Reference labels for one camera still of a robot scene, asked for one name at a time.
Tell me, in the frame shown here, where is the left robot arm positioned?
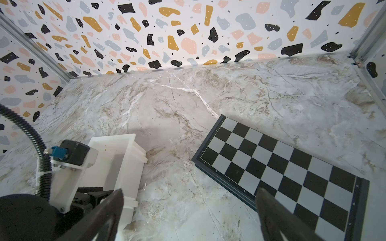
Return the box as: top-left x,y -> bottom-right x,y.
1,187 -> 113,241

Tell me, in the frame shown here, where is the white plastic bin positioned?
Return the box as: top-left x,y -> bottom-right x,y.
80,134 -> 148,231

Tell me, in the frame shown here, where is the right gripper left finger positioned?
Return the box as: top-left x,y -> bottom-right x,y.
58,189 -> 124,241

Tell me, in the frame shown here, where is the black corrugated cable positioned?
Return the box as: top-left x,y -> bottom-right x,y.
0,103 -> 52,202

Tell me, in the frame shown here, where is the aluminium corner post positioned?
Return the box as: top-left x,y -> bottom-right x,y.
350,6 -> 386,113
1,13 -> 74,83

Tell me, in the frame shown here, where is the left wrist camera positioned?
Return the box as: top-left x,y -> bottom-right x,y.
36,139 -> 99,214

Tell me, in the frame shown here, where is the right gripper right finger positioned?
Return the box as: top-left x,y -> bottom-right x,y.
255,188 -> 322,241

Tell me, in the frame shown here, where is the right aluminium corner post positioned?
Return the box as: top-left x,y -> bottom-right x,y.
350,6 -> 386,113

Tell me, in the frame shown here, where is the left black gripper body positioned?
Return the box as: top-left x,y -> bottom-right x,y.
55,187 -> 113,232

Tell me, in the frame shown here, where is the left aluminium corner post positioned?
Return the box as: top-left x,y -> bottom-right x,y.
1,13 -> 74,83

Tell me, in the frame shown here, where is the black white checkerboard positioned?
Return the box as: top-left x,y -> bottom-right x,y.
193,115 -> 370,241

